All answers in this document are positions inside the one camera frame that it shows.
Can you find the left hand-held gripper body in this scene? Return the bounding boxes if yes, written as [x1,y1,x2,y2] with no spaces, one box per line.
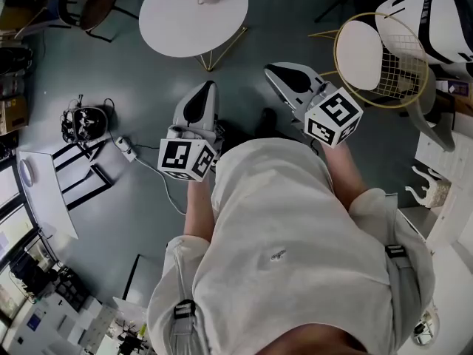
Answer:
[157,126,225,182]

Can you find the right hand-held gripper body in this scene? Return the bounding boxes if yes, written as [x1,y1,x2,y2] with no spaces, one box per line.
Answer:
[286,81,364,148]

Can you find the person's right forearm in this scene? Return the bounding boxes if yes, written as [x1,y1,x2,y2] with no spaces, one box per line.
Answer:
[321,138,369,212]

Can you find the person's left forearm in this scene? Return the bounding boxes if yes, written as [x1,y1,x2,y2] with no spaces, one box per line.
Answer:
[183,177,217,242]

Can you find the person's black trousers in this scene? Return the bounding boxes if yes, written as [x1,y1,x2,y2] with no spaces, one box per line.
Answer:
[217,107,321,155]

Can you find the white seat cushion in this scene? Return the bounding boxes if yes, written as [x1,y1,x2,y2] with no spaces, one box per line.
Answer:
[336,20,384,92]

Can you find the white power strip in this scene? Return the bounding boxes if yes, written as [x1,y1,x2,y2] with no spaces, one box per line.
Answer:
[114,135,140,163]

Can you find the round white table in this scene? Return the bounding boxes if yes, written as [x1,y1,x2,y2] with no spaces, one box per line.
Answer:
[138,0,249,73]

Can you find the black open equipment bag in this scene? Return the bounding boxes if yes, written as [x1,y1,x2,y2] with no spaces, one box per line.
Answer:
[60,93,113,144]

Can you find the grey plastic chair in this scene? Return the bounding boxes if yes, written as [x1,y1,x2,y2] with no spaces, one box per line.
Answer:
[401,67,456,153]

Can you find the person's white shirt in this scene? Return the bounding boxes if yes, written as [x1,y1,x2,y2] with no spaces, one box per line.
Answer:
[146,137,435,355]

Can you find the purple flat box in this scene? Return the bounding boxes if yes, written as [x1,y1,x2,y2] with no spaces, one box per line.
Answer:
[435,79,473,98]

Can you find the white animal figurine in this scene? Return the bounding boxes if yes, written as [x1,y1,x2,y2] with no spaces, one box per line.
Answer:
[404,163,452,209]

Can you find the white shelf unit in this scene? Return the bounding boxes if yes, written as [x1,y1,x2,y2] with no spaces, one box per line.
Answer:
[397,111,473,262]

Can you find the brown wicker chair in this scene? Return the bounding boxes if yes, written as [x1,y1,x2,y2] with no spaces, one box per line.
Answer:
[58,0,140,44]

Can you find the white and black shell chair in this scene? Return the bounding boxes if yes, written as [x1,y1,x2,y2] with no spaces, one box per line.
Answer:
[375,0,473,77]

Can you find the round white disc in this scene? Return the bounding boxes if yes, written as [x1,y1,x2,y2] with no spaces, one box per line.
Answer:
[17,158,39,185]

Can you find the cardboard box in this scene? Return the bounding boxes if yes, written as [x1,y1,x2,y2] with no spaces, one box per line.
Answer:
[0,95,30,137]

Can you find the large window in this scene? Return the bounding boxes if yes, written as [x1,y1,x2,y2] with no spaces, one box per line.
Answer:
[0,160,41,325]

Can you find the cluttered white workbench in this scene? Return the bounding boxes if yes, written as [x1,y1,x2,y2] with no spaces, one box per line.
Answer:
[0,290,149,355]

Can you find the person's head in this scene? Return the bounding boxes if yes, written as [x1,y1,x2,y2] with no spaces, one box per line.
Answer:
[254,323,374,355]

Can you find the small round gold-rimmed dish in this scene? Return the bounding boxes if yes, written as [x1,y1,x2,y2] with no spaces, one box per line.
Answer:
[411,306,441,347]

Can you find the white cable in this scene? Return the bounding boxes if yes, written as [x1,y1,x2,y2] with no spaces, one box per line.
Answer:
[132,144,188,217]

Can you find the gold wire chair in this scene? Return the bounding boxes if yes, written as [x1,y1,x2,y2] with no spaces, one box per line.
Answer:
[307,12,432,109]

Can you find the white desk with black frame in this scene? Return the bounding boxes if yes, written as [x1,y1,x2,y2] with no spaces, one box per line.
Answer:
[16,138,114,240]

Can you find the grey shoulder strap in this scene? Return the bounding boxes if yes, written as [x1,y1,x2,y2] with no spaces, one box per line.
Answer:
[384,244,425,347]
[171,242,203,355]

